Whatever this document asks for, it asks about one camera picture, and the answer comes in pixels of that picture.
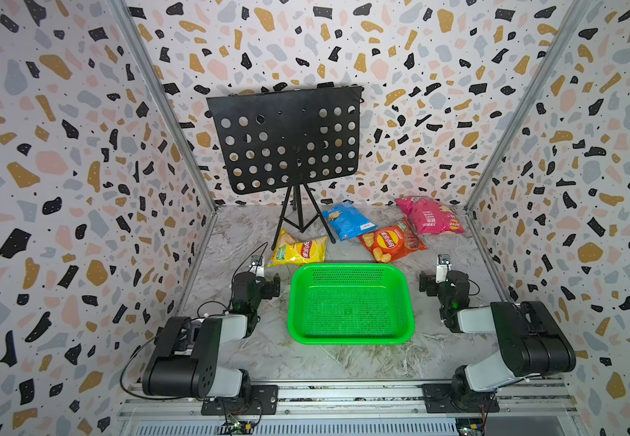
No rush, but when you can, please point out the yellow potato chips bag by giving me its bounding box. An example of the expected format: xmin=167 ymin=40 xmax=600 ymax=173
xmin=267 ymin=228 xmax=328 ymax=267

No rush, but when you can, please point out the red potato chips bag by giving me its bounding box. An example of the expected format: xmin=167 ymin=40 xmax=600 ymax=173
xmin=358 ymin=218 xmax=427 ymax=263

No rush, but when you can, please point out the blue potato chips bag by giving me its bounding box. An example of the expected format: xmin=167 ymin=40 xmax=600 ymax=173
xmin=323 ymin=201 xmax=378 ymax=241

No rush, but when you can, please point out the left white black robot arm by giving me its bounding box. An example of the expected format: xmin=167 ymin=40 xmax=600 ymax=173
xmin=142 ymin=272 xmax=280 ymax=403

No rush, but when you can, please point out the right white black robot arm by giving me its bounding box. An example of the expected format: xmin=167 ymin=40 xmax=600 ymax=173
xmin=419 ymin=265 xmax=576 ymax=401

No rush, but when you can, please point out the pink potato chips bag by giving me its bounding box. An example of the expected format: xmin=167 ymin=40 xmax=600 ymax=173
xmin=395 ymin=196 xmax=465 ymax=235

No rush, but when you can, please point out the green plastic basket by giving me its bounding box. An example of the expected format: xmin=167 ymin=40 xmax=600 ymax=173
xmin=288 ymin=263 xmax=416 ymax=345

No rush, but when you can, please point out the right green circuit board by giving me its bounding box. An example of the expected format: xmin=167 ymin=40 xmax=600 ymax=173
xmin=456 ymin=418 xmax=485 ymax=436

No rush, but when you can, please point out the green circuit board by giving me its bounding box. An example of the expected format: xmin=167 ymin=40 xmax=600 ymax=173
xmin=456 ymin=418 xmax=485 ymax=436
xmin=220 ymin=417 xmax=259 ymax=435

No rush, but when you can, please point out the left green circuit board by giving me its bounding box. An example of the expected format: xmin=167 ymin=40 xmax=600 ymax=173
xmin=220 ymin=417 xmax=259 ymax=435

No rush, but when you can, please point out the black perforated music stand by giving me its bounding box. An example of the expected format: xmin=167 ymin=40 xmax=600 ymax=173
xmin=207 ymin=86 xmax=364 ymax=233

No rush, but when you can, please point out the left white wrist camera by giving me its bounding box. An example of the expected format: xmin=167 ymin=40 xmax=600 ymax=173
xmin=249 ymin=254 xmax=265 ymax=277

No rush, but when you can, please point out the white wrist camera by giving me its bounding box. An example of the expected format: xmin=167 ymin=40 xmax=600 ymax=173
xmin=249 ymin=254 xmax=265 ymax=277
xmin=436 ymin=254 xmax=452 ymax=283

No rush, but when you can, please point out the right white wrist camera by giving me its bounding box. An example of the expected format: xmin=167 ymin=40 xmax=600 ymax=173
xmin=436 ymin=254 xmax=452 ymax=283

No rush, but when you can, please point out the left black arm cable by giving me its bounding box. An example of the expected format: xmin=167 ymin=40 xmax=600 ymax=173
xmin=119 ymin=331 xmax=185 ymax=401

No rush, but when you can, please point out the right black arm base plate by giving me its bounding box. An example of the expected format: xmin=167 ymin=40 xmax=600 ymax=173
xmin=421 ymin=383 xmax=500 ymax=413

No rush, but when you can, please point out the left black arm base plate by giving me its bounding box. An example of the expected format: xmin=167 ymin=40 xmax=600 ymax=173
xmin=200 ymin=384 xmax=279 ymax=416

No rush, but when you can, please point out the aluminium mounting rail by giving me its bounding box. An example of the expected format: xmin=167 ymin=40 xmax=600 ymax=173
xmin=117 ymin=379 xmax=588 ymax=435

